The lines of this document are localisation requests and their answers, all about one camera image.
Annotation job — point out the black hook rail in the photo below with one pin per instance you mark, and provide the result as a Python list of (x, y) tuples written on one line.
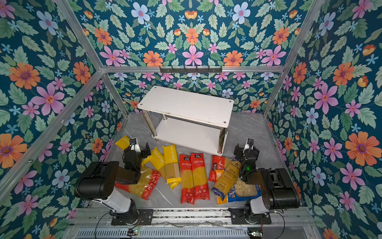
[(196, 69)]

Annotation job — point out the amber blue spaghetti bag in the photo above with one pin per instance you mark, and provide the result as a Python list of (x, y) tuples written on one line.
[(227, 179)]

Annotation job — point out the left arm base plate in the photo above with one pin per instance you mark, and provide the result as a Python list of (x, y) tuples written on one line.
[(132, 218)]

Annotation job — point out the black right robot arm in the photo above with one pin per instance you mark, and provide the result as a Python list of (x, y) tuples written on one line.
[(278, 192)]

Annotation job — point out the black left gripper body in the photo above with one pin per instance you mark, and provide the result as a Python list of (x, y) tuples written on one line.
[(140, 156)]

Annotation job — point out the red macaroni bag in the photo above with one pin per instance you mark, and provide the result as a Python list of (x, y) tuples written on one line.
[(146, 184)]

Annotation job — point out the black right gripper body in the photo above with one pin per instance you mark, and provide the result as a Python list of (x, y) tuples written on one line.
[(241, 156)]

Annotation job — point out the aluminium front rail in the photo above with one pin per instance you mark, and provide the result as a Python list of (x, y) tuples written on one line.
[(223, 216)]

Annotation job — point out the yellow Pastatime spaghetti bag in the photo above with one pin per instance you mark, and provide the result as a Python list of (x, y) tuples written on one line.
[(173, 175)]

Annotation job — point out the small red pasta bag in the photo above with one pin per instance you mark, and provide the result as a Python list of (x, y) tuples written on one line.
[(218, 165)]

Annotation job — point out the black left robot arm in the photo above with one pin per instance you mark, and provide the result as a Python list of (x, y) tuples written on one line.
[(97, 182)]

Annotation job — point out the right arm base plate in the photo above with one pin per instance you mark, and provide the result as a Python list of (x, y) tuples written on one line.
[(241, 216)]

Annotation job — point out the white two-tier shelf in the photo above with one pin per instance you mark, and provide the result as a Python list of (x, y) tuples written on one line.
[(187, 119)]

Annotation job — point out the red spaghetti bag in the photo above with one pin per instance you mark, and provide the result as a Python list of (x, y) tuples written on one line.
[(187, 180), (200, 177)]

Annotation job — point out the blue orange pasta bag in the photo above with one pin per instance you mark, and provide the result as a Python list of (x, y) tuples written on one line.
[(240, 192)]

